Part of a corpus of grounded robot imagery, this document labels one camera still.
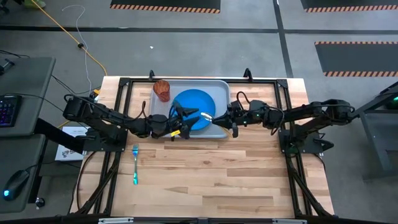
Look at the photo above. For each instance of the iridescent blue fork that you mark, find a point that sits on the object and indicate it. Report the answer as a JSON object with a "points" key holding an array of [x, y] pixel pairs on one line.
{"points": [[135, 165]]}

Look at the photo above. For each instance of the grey desk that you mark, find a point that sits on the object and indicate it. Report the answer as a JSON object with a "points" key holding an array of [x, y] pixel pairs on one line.
{"points": [[18, 155], [29, 90]]}

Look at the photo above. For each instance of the backlit black keyboard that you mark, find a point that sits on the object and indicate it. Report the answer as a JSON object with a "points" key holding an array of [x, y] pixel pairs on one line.
{"points": [[8, 110]]}

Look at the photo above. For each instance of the grey metal stand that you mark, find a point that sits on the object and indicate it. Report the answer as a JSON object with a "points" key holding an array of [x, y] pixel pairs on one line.
{"points": [[377, 140]]}

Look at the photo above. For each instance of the grey plastic tray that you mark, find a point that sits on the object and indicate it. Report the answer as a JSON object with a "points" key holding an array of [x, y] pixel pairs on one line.
{"points": [[217, 93]]}

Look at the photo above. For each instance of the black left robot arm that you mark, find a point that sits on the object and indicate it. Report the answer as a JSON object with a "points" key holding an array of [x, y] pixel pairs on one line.
{"points": [[102, 115]]}

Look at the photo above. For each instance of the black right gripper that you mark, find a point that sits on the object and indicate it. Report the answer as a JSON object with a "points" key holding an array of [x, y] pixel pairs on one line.
{"points": [[239, 115]]}

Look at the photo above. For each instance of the blue round plate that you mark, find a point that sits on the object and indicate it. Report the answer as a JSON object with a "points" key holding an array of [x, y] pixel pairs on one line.
{"points": [[199, 99]]}

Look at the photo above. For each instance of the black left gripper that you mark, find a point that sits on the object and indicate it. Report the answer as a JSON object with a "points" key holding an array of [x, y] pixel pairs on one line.
{"points": [[163, 126]]}

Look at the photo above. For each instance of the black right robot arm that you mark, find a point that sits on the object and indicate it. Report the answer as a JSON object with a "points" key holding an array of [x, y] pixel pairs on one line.
{"points": [[311, 112]]}

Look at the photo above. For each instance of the black computer mouse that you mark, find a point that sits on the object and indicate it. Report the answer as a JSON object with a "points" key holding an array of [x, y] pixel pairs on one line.
{"points": [[15, 184]]}

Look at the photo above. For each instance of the orange faceted cup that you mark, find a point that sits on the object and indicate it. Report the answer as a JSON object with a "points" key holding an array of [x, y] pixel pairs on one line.
{"points": [[161, 91]]}

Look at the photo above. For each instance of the white printed paper box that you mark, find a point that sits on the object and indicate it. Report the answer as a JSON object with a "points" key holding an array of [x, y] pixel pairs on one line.
{"points": [[66, 149]]}

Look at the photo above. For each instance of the black hazard-striped floor mat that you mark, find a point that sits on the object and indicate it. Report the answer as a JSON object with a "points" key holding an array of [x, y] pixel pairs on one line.
{"points": [[164, 3], [357, 57], [351, 3]]}

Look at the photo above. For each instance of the shiny metal spoon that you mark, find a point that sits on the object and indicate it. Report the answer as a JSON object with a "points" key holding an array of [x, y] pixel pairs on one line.
{"points": [[206, 116]]}

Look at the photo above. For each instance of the black aluminium table frame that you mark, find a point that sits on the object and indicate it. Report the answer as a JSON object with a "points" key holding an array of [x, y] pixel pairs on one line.
{"points": [[124, 93]]}

